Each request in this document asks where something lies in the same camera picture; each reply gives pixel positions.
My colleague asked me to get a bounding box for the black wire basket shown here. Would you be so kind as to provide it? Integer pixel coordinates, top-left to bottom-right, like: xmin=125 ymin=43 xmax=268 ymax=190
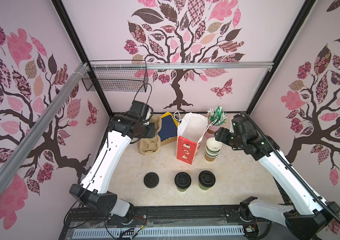
xmin=82 ymin=60 xmax=149 ymax=92

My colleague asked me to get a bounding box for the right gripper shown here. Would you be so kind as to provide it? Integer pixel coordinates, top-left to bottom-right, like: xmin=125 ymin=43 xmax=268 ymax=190
xmin=212 ymin=126 xmax=243 ymax=150

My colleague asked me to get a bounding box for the pink straw holder cup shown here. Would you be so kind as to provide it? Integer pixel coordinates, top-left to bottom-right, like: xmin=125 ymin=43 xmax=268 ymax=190
xmin=204 ymin=125 xmax=220 ymax=139

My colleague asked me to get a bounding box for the stack of paper cups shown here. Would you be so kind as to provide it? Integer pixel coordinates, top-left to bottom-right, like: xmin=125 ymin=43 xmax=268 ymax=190
xmin=205 ymin=138 xmax=223 ymax=162

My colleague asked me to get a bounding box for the aluminium rail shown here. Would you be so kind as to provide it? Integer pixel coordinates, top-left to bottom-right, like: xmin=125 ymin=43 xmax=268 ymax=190
xmin=0 ymin=63 xmax=90 ymax=196
xmin=91 ymin=61 xmax=274 ymax=70

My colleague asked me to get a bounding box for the single cardboard cup carrier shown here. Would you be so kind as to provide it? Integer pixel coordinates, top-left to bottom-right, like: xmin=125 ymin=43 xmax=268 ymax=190
xmin=147 ymin=115 xmax=162 ymax=153

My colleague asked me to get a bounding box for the navy napkin stack box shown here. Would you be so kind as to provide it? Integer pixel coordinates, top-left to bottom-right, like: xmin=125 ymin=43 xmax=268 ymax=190
xmin=159 ymin=112 xmax=179 ymax=146

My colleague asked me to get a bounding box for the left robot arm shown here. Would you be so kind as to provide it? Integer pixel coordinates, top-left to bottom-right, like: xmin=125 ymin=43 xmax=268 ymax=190
xmin=69 ymin=100 xmax=156 ymax=217

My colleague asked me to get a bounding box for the stack of black lids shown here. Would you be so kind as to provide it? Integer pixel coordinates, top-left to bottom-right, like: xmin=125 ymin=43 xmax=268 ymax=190
xmin=144 ymin=172 xmax=159 ymax=189

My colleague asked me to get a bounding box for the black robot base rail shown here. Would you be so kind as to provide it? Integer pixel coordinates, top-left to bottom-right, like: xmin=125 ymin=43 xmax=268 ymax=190
xmin=58 ymin=203 xmax=306 ymax=240

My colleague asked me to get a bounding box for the aluminium rail back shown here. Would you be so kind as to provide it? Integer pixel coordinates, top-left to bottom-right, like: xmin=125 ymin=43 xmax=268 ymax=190
xmin=91 ymin=61 xmax=274 ymax=70

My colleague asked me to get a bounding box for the white red paper bag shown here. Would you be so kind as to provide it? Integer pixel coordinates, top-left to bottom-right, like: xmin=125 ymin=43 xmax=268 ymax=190
xmin=176 ymin=113 xmax=209 ymax=165

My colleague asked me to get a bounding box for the black cup lid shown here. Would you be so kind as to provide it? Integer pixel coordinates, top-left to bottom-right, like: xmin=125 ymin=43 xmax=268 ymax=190
xmin=175 ymin=172 xmax=192 ymax=187
xmin=198 ymin=171 xmax=216 ymax=186

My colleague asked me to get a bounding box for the white cable duct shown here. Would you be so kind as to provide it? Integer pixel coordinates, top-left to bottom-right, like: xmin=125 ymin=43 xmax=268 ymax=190
xmin=71 ymin=226 xmax=245 ymax=240

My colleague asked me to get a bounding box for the aluminium rail left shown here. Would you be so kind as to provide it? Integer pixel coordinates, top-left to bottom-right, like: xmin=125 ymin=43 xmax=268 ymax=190
xmin=0 ymin=63 xmax=90 ymax=196

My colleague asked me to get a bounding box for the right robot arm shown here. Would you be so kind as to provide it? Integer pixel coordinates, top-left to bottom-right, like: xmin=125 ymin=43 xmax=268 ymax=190
xmin=214 ymin=112 xmax=340 ymax=240

